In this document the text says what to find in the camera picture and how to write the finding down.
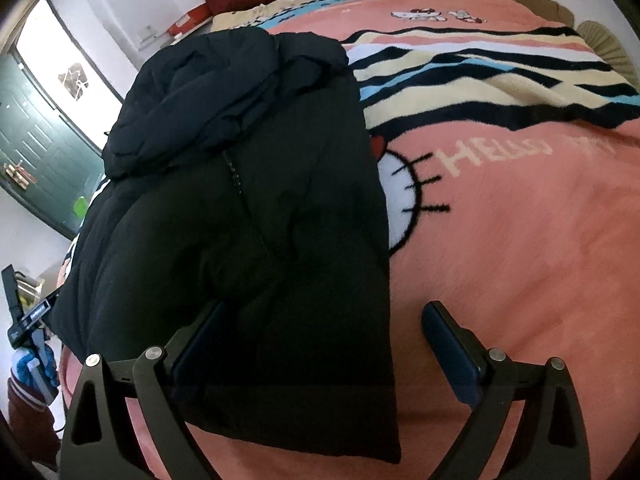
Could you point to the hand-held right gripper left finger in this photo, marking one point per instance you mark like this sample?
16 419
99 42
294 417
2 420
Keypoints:
200 342

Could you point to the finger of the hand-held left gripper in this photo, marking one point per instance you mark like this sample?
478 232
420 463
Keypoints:
10 290

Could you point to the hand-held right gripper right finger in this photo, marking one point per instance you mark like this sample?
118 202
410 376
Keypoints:
450 355

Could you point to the black hooded jacket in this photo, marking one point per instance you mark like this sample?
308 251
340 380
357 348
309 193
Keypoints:
250 235

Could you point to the person's left forearm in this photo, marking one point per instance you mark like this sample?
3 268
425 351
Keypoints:
27 420

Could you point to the person's left hand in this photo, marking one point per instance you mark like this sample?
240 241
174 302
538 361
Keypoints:
40 365

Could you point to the pink cartoon printed blanket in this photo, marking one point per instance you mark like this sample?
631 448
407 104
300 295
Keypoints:
500 285

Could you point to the green door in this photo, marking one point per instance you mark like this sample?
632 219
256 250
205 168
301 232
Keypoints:
40 130

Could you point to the red box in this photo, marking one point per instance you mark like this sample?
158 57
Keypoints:
192 17

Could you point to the wall decoration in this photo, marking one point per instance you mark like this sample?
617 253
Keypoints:
72 80

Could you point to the white wall shelf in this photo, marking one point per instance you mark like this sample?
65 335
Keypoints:
172 40

